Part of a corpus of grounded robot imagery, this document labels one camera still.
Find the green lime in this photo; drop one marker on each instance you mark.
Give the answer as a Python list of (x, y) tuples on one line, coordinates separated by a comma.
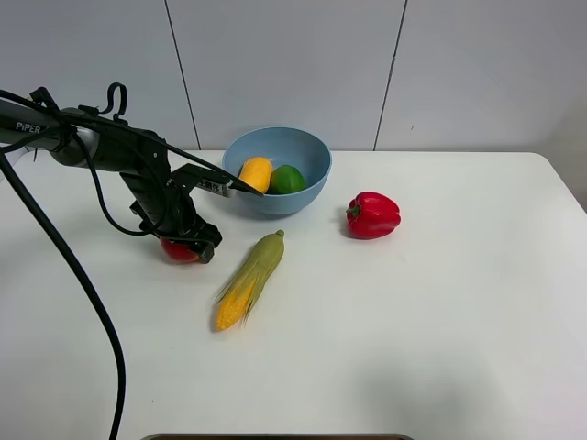
[(285, 180)]

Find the yellow mango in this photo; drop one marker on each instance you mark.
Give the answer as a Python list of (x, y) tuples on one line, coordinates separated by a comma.
[(256, 172)]

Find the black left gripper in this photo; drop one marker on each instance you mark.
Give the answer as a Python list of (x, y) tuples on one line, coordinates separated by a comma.
[(162, 195)]

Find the red bell pepper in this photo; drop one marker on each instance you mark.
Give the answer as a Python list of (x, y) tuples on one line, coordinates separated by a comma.
[(372, 215)]

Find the corn cob with husk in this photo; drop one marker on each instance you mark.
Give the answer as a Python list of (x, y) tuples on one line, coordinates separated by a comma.
[(236, 300)]

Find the red apple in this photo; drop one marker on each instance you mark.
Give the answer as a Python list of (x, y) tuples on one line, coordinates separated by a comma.
[(178, 252)]

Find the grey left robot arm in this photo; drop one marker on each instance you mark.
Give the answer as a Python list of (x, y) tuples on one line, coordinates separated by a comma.
[(82, 138)]

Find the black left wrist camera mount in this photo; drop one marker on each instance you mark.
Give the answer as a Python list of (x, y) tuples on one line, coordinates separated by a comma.
[(219, 182)]

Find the blue plastic bowl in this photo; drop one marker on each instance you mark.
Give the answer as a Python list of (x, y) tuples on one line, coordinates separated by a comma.
[(282, 146)]

